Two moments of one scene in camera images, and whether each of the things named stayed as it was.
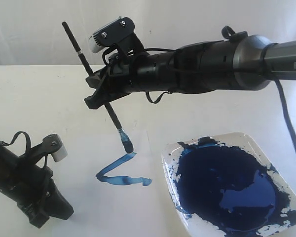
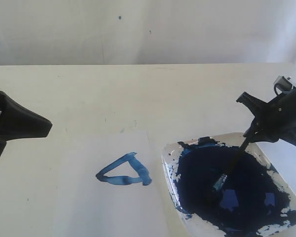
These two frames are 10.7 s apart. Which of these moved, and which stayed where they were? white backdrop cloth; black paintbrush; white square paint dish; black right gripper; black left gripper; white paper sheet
Moved: black left gripper; black right gripper; black paintbrush
Stayed: white backdrop cloth; white square paint dish; white paper sheet
